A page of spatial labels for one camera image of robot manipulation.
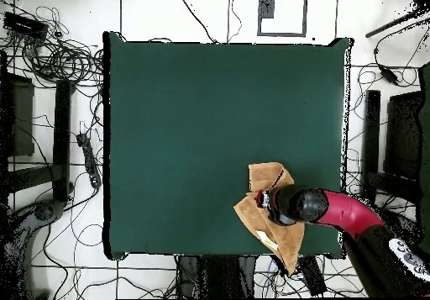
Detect yellow-orange terry towel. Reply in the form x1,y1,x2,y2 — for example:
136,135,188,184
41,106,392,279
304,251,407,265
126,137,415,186
233,161,306,276

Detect black flat panel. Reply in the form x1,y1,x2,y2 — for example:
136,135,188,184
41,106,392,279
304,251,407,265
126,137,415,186
0,72,35,158
384,90,425,180

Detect dark green table cloth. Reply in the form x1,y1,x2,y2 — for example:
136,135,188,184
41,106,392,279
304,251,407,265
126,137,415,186
102,30,354,261

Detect black stand bar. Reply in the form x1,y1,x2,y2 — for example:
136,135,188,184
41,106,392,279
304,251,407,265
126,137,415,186
360,89,381,203
5,78,75,203

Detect black power strip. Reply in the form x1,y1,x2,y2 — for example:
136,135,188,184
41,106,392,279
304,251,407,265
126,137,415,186
76,132,102,189

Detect black power adapter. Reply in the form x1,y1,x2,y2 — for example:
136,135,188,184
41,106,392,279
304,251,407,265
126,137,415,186
378,65,401,87

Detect small gray square plate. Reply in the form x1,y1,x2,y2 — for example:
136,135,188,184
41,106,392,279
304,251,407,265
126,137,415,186
260,0,276,19

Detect gray chair base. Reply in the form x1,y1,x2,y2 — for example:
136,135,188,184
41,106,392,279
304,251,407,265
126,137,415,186
0,198,66,299

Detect black tripod leg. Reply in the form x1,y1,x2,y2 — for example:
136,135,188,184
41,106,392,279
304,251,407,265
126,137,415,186
364,0,430,39

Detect black box device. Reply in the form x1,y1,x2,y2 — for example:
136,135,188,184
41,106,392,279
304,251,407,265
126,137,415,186
3,11,50,41

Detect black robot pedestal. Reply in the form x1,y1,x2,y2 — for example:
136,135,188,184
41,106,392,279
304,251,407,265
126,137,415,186
176,255,258,299

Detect tangled black cables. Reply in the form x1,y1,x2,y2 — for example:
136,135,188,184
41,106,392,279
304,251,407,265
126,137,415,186
0,0,105,91
254,255,367,297

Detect gray square frame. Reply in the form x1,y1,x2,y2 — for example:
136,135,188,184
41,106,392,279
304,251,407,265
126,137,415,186
257,0,309,39

